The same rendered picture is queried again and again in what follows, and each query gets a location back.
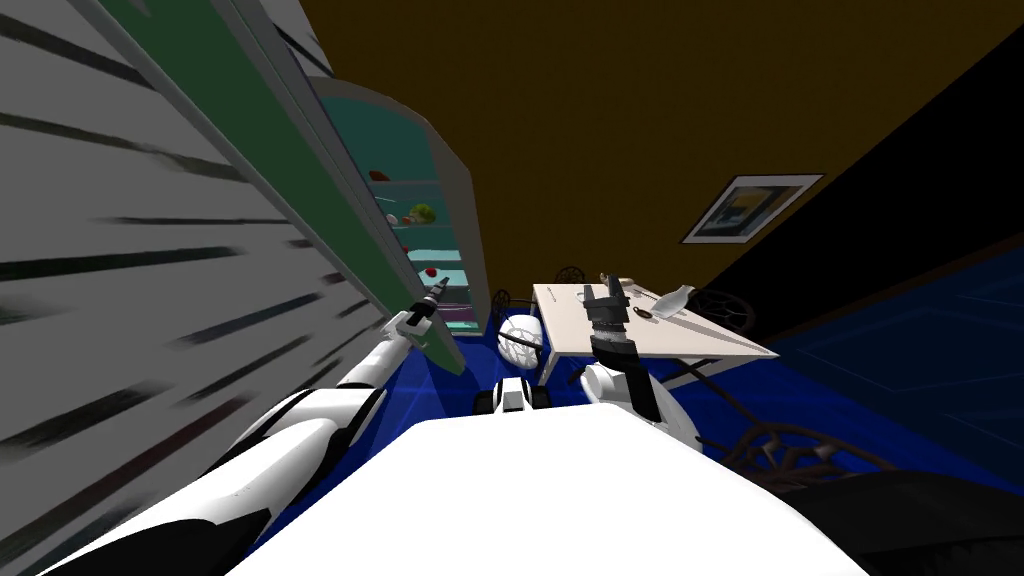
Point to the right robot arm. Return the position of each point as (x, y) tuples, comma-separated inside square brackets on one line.
[(618, 346)]

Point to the framed wall picture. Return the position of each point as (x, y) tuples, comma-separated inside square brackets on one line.
[(752, 208)]

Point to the green fridge door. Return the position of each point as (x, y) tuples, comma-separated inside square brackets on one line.
[(264, 152)]

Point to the grey fridge with teal inside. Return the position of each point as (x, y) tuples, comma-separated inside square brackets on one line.
[(416, 160)]

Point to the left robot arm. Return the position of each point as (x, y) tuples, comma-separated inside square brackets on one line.
[(304, 432)]

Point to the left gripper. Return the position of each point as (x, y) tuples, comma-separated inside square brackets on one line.
[(426, 308)]

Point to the white dining table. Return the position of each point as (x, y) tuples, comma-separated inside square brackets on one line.
[(564, 320)]

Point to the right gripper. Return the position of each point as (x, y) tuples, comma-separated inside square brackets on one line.
[(608, 314)]

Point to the white round chair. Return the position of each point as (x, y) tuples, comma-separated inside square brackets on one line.
[(520, 340)]

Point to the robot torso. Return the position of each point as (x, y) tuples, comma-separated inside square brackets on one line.
[(544, 496)]

